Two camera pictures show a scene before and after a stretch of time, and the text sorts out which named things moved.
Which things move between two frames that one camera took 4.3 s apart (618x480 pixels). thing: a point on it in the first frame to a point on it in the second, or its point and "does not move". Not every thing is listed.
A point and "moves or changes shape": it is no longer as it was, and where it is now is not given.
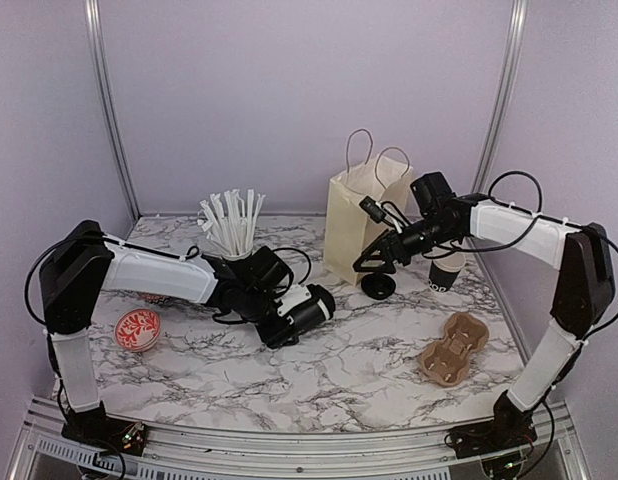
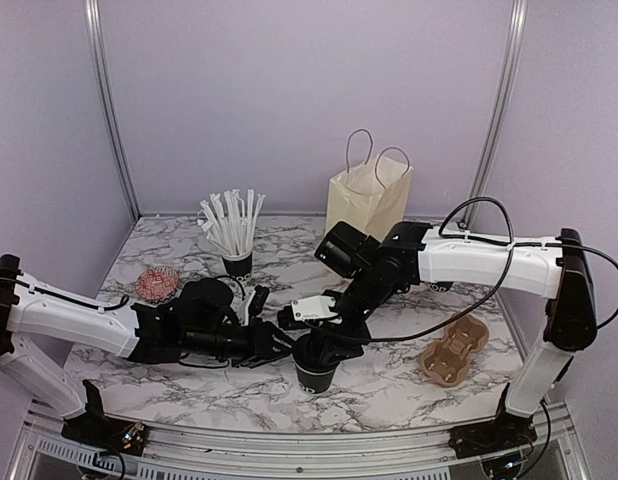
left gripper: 278,336 to 262,343
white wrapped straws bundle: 229,223 does not move
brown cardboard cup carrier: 446,360 does not move
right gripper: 388,242 to 344,344
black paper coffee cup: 309,316 moves or changes shape
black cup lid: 325,298 moves or changes shape
